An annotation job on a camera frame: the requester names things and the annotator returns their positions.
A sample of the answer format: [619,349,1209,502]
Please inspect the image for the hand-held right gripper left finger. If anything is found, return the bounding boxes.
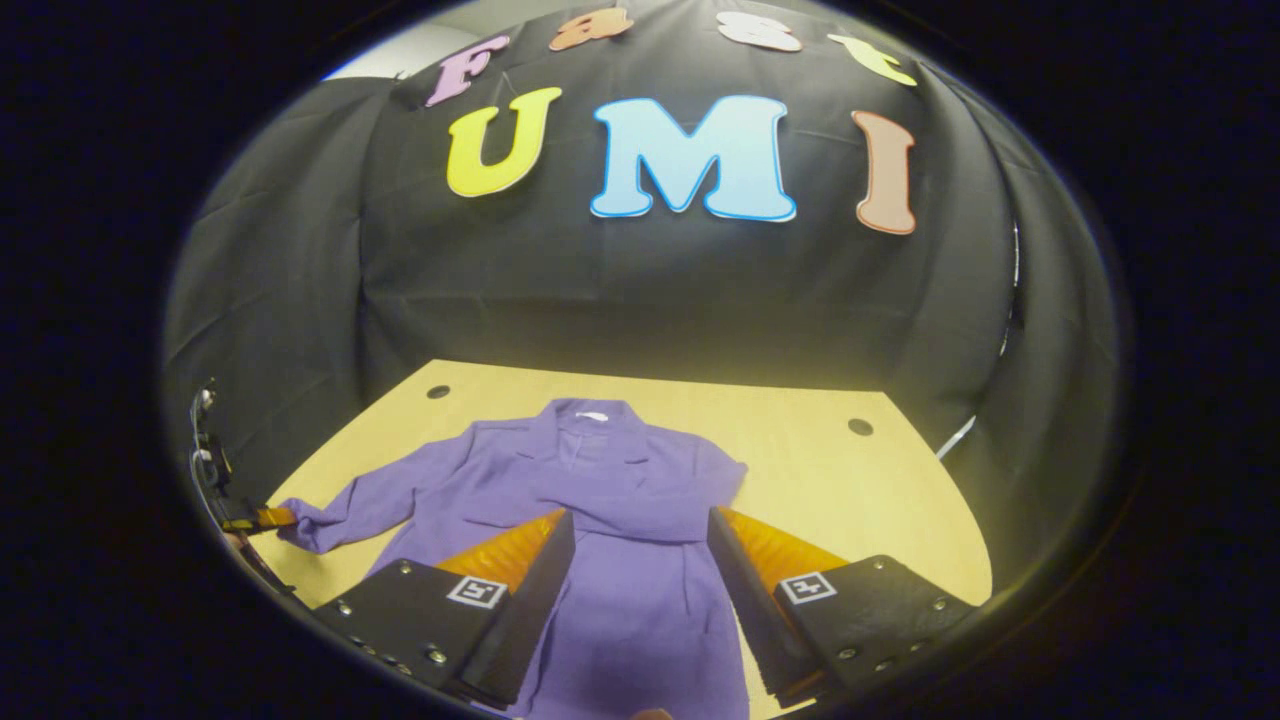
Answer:
[310,508,578,707]

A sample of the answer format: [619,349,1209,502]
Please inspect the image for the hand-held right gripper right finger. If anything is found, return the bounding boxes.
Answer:
[707,505,976,701]

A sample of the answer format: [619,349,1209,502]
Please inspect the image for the purple shirt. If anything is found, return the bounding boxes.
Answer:
[275,398,751,720]

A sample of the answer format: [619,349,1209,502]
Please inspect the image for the black backdrop cloth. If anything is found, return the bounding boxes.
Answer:
[160,0,1121,561]

